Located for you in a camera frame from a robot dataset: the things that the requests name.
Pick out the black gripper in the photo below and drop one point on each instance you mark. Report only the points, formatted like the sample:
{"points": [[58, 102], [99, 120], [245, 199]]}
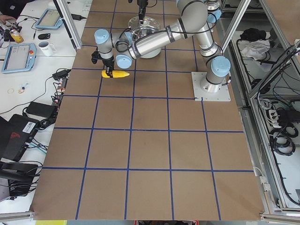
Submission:
{"points": [[108, 62], [141, 10]]}

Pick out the black cloth bundle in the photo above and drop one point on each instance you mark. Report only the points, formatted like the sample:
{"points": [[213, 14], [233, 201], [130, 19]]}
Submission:
{"points": [[253, 34]]}

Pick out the black power brick small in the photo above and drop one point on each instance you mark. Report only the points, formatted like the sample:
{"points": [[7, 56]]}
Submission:
{"points": [[61, 74]]}

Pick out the black laptop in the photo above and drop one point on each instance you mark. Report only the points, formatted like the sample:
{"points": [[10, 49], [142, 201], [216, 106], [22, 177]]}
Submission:
{"points": [[15, 135]]}

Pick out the blue teach pendant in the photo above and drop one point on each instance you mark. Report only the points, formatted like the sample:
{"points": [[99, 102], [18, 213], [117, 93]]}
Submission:
{"points": [[49, 20], [19, 58]]}

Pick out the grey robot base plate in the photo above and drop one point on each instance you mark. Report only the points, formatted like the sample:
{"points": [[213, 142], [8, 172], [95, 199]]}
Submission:
{"points": [[205, 91]]}

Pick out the glass pot lid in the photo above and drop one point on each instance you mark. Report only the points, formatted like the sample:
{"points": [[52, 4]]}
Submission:
{"points": [[148, 22]]}

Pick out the black monitor stand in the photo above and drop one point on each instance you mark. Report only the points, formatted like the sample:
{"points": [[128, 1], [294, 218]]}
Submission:
{"points": [[19, 178]]}

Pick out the white crumpled cloth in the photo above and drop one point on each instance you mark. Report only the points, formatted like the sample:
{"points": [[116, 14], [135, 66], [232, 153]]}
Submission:
{"points": [[256, 50]]}

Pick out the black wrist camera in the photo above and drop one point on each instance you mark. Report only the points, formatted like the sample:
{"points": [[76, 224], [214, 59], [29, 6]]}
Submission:
{"points": [[95, 56]]}

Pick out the yellow drink can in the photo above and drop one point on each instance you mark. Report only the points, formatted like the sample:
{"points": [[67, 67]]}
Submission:
{"points": [[15, 34]]}

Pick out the white cooking pot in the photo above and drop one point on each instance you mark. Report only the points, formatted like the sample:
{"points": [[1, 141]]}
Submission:
{"points": [[142, 31]]}

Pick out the power strip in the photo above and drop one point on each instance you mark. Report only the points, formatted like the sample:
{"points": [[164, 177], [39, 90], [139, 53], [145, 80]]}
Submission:
{"points": [[60, 87]]}

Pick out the blue teach pendant near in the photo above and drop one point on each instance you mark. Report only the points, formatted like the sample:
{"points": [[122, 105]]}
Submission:
{"points": [[19, 58]]}

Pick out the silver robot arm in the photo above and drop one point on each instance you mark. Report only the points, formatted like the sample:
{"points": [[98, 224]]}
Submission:
{"points": [[107, 43], [194, 20]]}

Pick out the black computer mouse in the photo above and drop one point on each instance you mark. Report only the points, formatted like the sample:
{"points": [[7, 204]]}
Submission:
{"points": [[44, 36]]}

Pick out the white mug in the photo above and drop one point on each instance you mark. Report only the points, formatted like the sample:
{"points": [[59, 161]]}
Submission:
{"points": [[47, 48]]}

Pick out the person hand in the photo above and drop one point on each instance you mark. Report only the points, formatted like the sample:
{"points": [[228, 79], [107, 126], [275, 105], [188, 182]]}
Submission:
{"points": [[4, 18]]}

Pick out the yellow corn cob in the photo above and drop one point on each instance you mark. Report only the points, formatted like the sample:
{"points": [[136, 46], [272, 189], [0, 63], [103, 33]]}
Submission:
{"points": [[116, 74]]}

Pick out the aluminium frame right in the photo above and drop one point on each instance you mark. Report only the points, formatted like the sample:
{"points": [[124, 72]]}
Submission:
{"points": [[269, 96]]}

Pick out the blue teach pendant far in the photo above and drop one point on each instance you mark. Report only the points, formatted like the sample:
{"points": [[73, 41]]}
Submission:
{"points": [[49, 20]]}

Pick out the black power adapter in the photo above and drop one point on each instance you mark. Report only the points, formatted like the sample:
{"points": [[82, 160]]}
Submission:
{"points": [[42, 110]]}

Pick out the aluminium frame post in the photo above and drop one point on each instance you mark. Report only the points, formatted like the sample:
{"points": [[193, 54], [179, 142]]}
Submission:
{"points": [[65, 14]]}

